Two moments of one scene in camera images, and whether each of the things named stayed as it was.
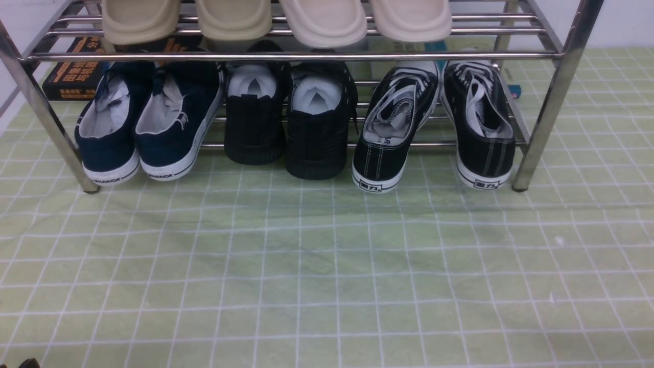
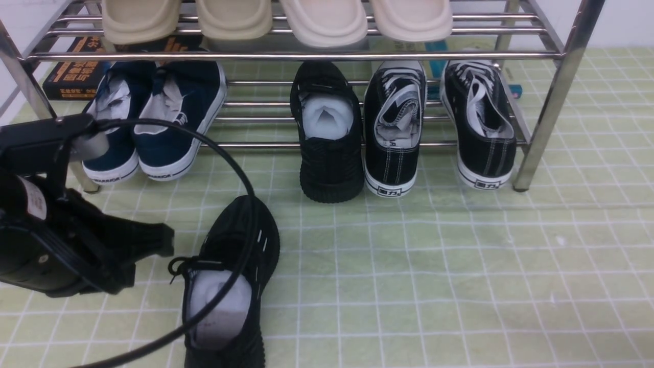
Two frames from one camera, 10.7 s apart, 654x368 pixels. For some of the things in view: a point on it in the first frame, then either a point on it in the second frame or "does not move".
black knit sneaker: [256, 94] → [212, 273]
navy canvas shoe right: [177, 116] does not move
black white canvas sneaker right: [485, 142] does not move
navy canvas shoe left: [105, 128] does not move
